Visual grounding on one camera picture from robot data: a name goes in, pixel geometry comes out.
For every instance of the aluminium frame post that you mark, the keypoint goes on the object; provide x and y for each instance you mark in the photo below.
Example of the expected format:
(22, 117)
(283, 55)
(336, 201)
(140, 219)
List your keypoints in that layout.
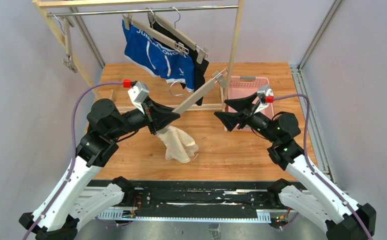
(328, 18)

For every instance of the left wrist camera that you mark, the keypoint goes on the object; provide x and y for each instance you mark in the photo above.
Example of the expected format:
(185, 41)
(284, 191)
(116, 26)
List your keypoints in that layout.
(138, 93)

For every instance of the wooden clothes rack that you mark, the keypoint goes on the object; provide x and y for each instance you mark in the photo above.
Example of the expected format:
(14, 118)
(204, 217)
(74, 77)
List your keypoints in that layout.
(60, 15)

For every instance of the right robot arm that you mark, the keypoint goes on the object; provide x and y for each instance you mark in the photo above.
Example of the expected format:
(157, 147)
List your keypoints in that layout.
(337, 214)

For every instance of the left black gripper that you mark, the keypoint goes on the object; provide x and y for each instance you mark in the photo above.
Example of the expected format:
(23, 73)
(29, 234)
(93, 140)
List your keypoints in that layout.
(150, 118)

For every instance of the hanger holding black underwear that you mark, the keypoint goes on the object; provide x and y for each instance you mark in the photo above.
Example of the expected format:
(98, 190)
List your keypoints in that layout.
(170, 30)

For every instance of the blue underwear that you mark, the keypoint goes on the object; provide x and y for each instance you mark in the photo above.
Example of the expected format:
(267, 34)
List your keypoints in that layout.
(158, 60)

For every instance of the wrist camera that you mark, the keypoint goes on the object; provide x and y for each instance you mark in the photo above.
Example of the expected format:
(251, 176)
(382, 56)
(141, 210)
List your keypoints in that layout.
(138, 93)
(265, 97)

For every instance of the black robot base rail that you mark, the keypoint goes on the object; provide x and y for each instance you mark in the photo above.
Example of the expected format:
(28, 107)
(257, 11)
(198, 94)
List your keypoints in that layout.
(198, 201)

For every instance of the beige underwear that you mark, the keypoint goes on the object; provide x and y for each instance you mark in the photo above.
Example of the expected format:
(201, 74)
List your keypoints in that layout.
(179, 145)

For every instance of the black underwear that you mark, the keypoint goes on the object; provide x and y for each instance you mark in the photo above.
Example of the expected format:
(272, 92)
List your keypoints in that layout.
(199, 71)

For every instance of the hanger holding blue underwear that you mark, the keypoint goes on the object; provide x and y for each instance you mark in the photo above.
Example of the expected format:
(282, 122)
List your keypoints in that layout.
(128, 21)

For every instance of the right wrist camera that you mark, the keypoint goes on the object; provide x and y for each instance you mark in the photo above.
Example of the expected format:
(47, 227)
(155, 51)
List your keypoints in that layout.
(265, 97)

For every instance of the empty hanger on rack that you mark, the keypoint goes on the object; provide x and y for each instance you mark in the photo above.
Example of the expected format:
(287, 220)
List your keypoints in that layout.
(65, 25)

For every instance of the pink plastic basket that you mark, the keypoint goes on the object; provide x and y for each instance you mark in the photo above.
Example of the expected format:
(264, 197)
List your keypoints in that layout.
(244, 86)

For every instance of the beige clip hanger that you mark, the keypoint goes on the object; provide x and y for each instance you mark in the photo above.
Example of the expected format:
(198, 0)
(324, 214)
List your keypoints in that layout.
(189, 104)

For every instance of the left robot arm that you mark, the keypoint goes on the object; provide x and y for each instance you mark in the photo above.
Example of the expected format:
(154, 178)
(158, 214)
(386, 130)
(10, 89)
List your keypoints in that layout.
(61, 217)

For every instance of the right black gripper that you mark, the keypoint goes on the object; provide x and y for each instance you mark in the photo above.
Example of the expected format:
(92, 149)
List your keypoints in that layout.
(244, 115)

